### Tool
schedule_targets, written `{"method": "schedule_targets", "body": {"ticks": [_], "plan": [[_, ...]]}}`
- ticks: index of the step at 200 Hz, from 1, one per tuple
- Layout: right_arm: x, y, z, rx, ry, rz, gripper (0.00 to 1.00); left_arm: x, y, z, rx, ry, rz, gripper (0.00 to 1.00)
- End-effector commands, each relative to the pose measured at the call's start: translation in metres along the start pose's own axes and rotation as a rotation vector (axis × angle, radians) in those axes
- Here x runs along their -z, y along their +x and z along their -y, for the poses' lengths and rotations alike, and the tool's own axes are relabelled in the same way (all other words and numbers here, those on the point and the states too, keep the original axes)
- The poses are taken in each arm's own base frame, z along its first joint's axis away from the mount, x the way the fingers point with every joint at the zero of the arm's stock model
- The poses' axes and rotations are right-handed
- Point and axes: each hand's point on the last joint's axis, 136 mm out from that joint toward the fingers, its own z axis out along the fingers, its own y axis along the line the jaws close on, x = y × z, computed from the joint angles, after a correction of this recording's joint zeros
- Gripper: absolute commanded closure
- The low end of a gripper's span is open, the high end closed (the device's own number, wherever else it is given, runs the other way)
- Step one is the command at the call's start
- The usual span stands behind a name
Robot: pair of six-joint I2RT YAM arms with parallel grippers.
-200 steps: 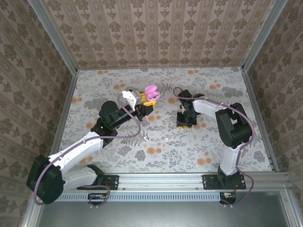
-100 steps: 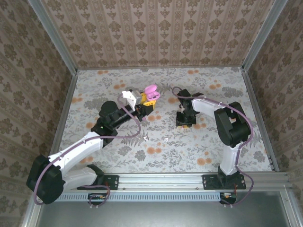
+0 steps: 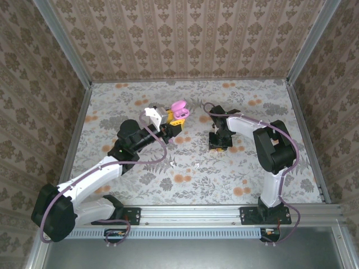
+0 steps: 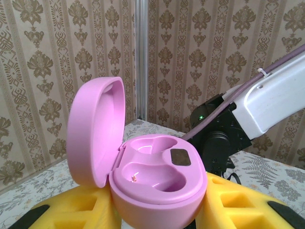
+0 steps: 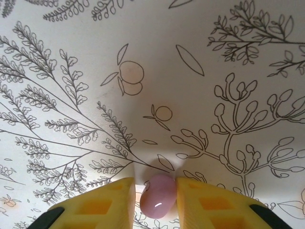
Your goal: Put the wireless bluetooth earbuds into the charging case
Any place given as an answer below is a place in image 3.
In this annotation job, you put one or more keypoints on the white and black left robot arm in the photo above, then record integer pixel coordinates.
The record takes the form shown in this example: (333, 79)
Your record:
(89, 179)

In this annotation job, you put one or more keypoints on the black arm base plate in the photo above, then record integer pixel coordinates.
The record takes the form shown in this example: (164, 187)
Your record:
(134, 215)
(246, 215)

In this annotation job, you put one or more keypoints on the aluminium mounting rail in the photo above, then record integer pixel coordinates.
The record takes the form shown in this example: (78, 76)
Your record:
(190, 215)

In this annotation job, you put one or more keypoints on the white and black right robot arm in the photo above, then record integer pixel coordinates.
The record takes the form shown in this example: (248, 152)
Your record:
(276, 145)

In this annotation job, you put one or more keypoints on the aluminium table side rail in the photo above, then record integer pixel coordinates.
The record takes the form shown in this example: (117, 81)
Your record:
(302, 123)
(79, 123)

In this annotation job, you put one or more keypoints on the black connector board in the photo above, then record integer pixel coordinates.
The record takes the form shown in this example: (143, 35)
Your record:
(115, 234)
(270, 233)

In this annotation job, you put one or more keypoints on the grey metal panel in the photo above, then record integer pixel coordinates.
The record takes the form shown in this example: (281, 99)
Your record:
(190, 255)

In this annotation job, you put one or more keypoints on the pink earbud charging case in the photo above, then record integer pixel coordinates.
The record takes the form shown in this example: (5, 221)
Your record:
(181, 110)

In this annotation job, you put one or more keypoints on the aluminium frame post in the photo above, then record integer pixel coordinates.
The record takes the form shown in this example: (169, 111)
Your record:
(312, 42)
(63, 42)

